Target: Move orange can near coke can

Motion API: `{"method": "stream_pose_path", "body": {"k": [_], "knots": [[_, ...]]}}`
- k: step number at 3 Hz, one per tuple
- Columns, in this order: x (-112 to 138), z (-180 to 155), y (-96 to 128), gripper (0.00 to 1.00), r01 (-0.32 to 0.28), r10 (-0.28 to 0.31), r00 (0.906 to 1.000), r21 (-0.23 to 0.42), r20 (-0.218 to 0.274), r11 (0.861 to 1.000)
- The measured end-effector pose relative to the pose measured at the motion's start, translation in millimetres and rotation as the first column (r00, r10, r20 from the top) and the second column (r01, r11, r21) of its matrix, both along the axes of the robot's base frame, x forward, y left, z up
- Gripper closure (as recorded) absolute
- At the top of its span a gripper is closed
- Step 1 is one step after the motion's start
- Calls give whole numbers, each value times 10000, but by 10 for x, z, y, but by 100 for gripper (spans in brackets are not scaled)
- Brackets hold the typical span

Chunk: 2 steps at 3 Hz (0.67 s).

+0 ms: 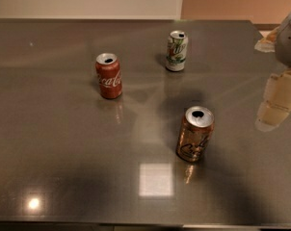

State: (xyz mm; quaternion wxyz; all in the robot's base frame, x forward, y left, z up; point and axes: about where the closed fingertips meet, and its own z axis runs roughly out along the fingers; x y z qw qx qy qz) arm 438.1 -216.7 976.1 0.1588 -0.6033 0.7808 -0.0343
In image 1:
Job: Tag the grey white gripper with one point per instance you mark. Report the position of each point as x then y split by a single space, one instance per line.
290 43

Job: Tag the orange soda can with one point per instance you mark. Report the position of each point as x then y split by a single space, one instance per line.
196 130

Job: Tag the white green soda can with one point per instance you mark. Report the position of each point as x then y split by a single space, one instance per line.
176 50

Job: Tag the red coke can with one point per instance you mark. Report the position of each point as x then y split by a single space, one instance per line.
108 75

